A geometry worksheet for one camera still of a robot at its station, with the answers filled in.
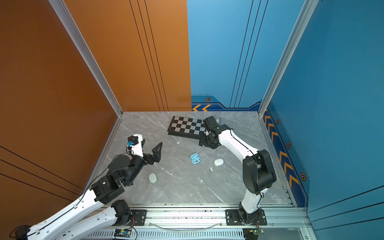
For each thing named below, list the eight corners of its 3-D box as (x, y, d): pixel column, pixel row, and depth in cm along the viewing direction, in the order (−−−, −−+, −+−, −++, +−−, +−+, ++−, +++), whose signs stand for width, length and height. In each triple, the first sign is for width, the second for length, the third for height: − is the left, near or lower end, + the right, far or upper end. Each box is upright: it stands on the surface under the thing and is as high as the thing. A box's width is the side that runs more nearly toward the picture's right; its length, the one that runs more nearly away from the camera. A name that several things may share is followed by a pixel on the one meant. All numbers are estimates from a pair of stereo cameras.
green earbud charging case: (148, 183, 86) (147, 181, 84) (150, 174, 90) (149, 172, 88) (156, 183, 86) (155, 181, 84) (157, 174, 90) (156, 172, 88)
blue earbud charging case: (193, 165, 93) (193, 162, 90) (190, 158, 96) (189, 155, 93) (200, 162, 95) (201, 159, 92) (197, 155, 98) (197, 152, 95)
